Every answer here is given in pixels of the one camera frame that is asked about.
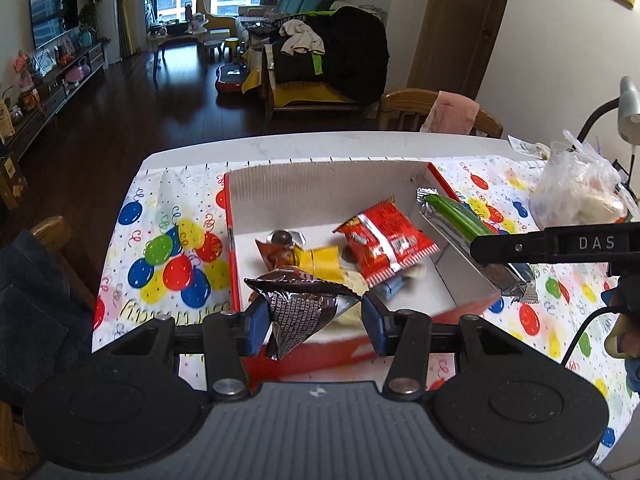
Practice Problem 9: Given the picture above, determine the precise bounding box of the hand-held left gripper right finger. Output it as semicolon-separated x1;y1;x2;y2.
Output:
362;292;523;401

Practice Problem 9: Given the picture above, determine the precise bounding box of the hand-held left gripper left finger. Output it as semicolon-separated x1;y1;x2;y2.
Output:
107;297;271;402

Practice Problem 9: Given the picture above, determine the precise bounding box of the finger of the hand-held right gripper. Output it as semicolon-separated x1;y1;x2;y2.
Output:
470;230;548;266

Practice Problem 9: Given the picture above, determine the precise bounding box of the blue snack packet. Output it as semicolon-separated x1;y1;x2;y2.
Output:
372;275;417;304

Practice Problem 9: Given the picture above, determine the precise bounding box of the cream translucent snack packet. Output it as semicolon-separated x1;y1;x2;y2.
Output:
336;259;429;332

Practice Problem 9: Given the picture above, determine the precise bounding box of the black snack packet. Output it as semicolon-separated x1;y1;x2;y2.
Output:
243;267;362;361

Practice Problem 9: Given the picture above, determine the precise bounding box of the brown chocolate packet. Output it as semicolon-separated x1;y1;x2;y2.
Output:
255;237;299;272

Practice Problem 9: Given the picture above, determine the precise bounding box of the green and silver snack packet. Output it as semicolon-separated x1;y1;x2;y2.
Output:
416;187;539;304

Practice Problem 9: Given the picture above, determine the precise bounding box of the yellow snack packet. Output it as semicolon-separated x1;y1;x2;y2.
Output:
292;245;347;284

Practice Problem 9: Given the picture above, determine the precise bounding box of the red snack packet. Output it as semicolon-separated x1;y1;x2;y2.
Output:
333;199;440;288

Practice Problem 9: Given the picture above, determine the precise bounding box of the red cardboard box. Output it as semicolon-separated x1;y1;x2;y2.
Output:
223;160;506;392

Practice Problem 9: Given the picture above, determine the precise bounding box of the person's right hand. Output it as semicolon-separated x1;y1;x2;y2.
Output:
602;280;640;391

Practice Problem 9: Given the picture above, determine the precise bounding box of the clear plastic bag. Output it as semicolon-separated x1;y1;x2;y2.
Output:
528;129;627;232

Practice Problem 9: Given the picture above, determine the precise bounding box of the white paper card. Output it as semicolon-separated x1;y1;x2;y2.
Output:
507;135;552;162

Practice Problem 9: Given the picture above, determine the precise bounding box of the grey desk lamp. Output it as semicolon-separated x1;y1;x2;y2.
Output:
576;76;640;147

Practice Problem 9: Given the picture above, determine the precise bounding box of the balloon print tablecloth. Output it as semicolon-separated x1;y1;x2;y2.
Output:
92;155;640;467

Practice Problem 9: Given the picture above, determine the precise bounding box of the pink cloth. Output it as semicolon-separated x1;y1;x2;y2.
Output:
419;91;481;136

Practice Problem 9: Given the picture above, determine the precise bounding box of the dark denim cloth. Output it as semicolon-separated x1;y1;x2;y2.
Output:
0;230;97;407

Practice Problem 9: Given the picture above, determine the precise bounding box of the wooden door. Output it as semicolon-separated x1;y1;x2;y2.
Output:
406;0;517;102

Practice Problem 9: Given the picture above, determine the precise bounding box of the wooden bench with yellow cushion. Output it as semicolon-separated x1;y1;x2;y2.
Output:
259;44;382;122

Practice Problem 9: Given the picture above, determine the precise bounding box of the red and blue toy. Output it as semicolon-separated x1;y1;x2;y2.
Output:
214;61;249;96

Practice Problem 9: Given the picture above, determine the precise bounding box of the black jacket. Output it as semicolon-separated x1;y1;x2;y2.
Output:
272;5;391;104

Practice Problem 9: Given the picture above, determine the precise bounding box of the brown cardboard box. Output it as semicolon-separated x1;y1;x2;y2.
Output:
0;154;29;212

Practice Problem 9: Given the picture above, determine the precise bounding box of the beige cloth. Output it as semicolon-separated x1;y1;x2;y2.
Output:
278;21;327;57

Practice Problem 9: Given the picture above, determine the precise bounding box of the dark television cabinet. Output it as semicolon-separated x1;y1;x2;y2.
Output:
0;42;109;162

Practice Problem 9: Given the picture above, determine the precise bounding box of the teal sofa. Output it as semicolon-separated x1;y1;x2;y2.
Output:
276;0;342;17

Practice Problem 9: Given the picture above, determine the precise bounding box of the green potted plant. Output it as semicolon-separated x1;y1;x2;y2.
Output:
79;0;110;47

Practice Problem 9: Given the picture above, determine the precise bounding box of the flat screen television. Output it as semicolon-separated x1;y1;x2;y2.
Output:
29;0;79;51

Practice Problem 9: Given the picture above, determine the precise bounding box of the black cable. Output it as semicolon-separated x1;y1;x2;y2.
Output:
559;305;623;373

